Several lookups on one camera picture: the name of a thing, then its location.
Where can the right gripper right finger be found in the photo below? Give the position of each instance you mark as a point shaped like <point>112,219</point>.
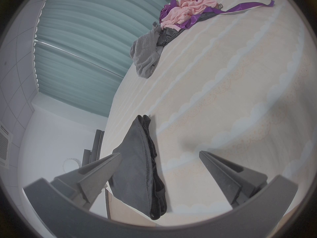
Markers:
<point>230,182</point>

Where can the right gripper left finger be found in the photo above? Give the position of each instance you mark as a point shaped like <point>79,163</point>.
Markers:
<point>91,182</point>

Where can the black T-shirt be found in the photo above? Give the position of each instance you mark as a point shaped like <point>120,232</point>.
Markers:
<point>136,170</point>

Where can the bed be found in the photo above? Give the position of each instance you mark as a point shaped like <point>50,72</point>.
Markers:
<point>223,95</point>

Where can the pile of clothes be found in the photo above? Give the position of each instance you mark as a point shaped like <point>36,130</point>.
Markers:
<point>188,11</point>

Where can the round white ceiling lamp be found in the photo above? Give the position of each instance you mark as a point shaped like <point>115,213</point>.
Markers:
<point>71,164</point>

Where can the white ceiling air vent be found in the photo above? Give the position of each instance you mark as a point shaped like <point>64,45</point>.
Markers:
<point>4,147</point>

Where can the blue-green curtain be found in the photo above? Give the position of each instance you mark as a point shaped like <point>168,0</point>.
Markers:
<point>74,83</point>
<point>99,21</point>

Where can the grey garment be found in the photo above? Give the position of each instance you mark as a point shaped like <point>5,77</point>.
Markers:
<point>145,56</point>

